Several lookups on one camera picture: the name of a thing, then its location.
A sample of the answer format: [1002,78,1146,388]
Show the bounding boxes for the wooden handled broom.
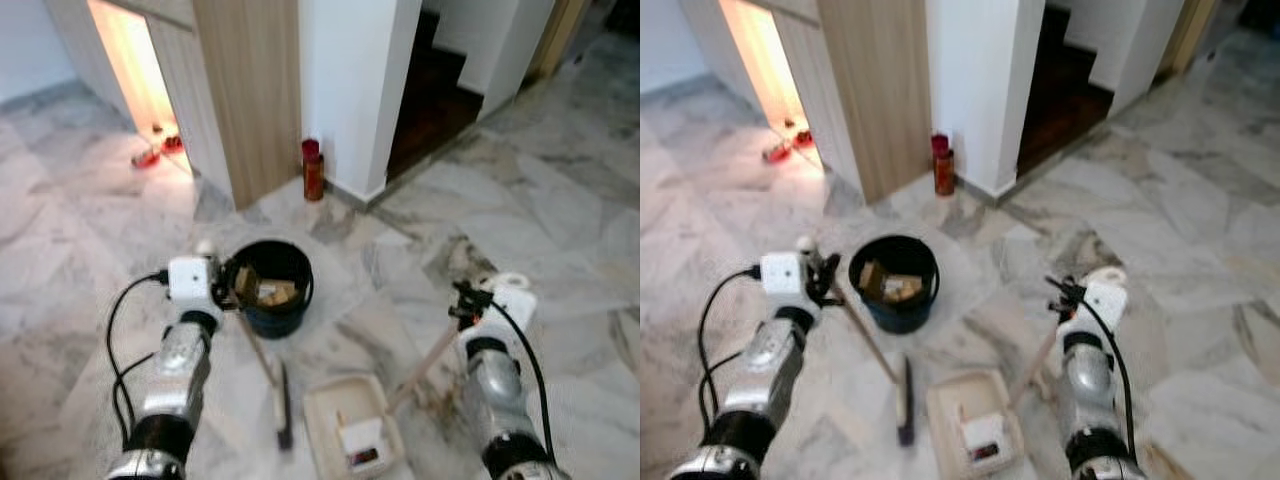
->
[196,239,295,452]
[796,236,917,447]

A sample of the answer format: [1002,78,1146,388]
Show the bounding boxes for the brown cardboard scraps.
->
[857,259,924,304]
[234,264,300,307]

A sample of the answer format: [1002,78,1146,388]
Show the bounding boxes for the black round bucket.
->
[847,234,942,335]
[224,239,315,340]

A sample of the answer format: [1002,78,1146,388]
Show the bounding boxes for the red spray can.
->
[301,138,326,203]
[930,133,956,198]

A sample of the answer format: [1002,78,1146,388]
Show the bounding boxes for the small white printed box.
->
[959,409,1007,464]
[337,417,387,472]

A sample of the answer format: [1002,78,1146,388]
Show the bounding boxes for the brown wooden door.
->
[189,0,302,210]
[817,0,934,205]

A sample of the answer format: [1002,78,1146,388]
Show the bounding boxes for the pale wooden door panel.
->
[680,0,867,199]
[44,0,237,203]

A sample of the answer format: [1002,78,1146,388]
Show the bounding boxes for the dark wooden staircase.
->
[384,8,487,183]
[1014,4,1117,180]

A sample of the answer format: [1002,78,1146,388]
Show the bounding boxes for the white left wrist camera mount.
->
[166,256,217,317]
[759,251,810,310]

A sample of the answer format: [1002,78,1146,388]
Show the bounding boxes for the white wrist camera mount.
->
[1079,279,1130,337]
[759,251,810,310]
[166,256,217,317]
[484,284,539,342]

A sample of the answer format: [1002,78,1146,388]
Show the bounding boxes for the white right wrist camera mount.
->
[1079,279,1130,337]
[484,284,539,342]

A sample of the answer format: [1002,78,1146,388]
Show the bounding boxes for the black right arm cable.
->
[1084,299,1142,463]
[489,299,557,463]

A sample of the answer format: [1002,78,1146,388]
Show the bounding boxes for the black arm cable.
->
[489,299,557,463]
[1084,299,1142,463]
[106,270,172,443]
[696,264,767,423]

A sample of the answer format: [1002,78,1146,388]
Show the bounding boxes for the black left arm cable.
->
[106,270,172,443]
[696,264,767,423]

